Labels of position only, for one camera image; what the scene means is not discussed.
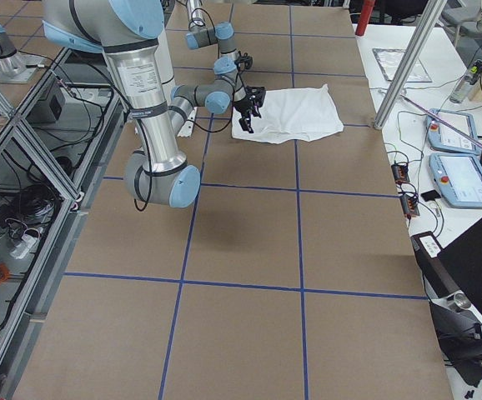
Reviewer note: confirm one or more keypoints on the lower black orange adapter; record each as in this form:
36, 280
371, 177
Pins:
409, 205

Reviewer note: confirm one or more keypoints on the blue teach pendant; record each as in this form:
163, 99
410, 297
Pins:
446, 139
458, 178

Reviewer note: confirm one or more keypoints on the white long-sleeve printed shirt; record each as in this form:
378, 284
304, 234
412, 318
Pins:
307, 114

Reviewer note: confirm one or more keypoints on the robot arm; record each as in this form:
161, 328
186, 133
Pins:
131, 38
203, 32

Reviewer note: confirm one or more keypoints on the aluminium frame post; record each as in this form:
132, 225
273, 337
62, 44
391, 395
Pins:
419, 38

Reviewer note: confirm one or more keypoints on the grabber reacher tool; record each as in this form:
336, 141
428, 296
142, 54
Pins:
453, 127

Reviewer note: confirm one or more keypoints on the black laptop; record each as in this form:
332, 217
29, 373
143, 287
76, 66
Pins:
457, 266

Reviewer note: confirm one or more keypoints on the upper black orange adapter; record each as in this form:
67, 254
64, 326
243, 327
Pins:
400, 173

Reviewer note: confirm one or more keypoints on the red cylinder bottle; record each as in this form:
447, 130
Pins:
364, 17

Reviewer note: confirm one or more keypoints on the aluminium extrusion frame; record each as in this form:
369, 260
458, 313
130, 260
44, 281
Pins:
49, 175

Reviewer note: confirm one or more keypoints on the black orange adapter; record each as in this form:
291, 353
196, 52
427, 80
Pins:
400, 173
409, 205

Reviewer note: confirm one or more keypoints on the grey control box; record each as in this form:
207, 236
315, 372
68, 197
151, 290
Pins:
49, 106

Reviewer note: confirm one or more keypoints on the upper blue teach pendant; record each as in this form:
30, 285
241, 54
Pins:
446, 139

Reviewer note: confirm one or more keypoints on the white power strip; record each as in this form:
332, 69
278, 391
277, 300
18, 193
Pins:
24, 246

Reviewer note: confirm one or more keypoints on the lower blue teach pendant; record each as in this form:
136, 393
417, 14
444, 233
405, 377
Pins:
458, 178

